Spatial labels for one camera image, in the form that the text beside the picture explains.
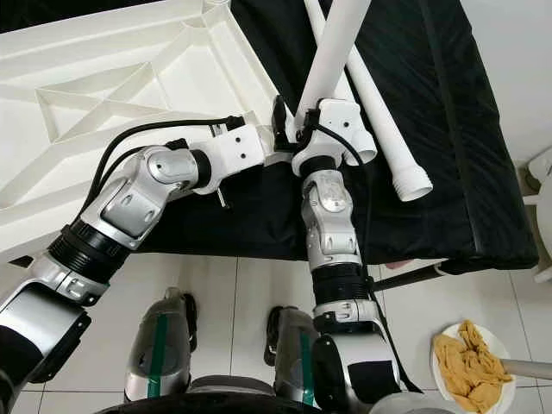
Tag white plastic table top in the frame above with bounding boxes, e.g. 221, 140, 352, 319
0, 0, 298, 260

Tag silver robot left leg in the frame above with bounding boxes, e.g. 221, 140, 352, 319
125, 289, 198, 405

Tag silver robot leg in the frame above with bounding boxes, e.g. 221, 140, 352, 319
266, 306, 333, 411
125, 289, 198, 405

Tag silver robot right leg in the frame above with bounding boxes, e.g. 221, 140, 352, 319
266, 306, 333, 411

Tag black robot waist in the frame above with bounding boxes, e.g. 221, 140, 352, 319
95, 395, 380, 414

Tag white plastic furniture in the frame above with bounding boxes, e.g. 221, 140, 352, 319
517, 147, 552, 285

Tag yellow fried snacks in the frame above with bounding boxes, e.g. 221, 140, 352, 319
434, 319, 517, 413

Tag grey metal pole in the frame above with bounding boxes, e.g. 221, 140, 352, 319
505, 358, 552, 382

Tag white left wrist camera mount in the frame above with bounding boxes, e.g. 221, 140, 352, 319
205, 123, 267, 184

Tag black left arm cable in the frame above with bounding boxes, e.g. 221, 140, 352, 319
93, 115, 247, 225

